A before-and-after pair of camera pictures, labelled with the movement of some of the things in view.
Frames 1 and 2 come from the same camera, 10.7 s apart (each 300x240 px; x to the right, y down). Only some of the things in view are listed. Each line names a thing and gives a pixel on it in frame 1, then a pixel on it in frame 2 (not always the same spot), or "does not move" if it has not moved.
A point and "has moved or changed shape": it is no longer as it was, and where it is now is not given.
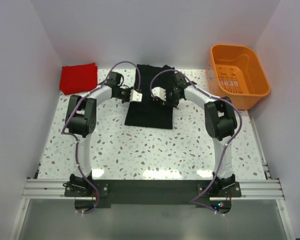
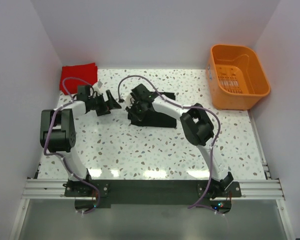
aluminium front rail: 249,189 does not move
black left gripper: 127,94 → 103,103
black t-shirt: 149,113 has moved or changed shape
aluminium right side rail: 265,167 does not move
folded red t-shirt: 79,78 does not move
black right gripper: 170,95 → 134,106
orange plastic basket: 236,72 does not move
